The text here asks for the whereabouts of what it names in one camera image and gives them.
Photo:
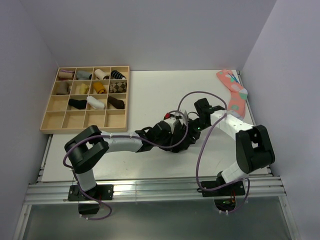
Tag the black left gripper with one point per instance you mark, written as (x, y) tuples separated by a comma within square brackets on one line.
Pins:
[(170, 137)]

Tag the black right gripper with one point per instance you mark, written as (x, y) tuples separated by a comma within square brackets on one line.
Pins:
[(193, 134)]

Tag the pale yellow rolled sock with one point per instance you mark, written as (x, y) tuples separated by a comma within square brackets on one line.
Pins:
[(83, 89)]

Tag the dark brown rolled sock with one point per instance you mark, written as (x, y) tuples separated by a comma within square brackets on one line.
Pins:
[(116, 103)]

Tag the mustard yellow rolled sock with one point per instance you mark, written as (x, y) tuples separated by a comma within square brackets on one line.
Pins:
[(99, 88)]

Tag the brown checkered rolled sock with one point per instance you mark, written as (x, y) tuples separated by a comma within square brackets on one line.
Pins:
[(118, 87)]

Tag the black white striped sock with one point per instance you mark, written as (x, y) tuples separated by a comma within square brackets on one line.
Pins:
[(117, 75)]

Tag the white rolled sock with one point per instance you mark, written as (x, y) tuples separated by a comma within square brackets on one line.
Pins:
[(95, 103)]

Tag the taupe rolled sock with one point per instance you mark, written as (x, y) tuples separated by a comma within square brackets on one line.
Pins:
[(63, 88)]

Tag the wooden compartment tray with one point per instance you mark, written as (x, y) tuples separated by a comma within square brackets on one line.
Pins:
[(61, 118)]

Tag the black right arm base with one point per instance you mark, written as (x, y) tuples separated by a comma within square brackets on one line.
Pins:
[(226, 201)]

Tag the grey rolled sock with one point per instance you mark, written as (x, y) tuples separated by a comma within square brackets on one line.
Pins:
[(83, 75)]

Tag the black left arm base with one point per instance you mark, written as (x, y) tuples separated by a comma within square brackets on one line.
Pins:
[(101, 192)]

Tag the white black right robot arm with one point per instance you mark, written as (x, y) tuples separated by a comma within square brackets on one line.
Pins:
[(253, 147)]

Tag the pink patterned sock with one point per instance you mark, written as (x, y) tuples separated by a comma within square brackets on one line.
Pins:
[(238, 94)]

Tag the aluminium frame rail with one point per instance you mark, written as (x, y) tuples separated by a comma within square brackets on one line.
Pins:
[(155, 175)]

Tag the cream rolled sock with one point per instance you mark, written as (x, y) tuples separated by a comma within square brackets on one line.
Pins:
[(101, 75)]

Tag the beige purple rolled sock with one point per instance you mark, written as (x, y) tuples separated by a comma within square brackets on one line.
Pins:
[(66, 74)]

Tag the black rolled sock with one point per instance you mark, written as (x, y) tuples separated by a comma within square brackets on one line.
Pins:
[(78, 104)]

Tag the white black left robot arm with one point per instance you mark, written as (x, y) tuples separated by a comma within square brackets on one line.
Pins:
[(88, 147)]

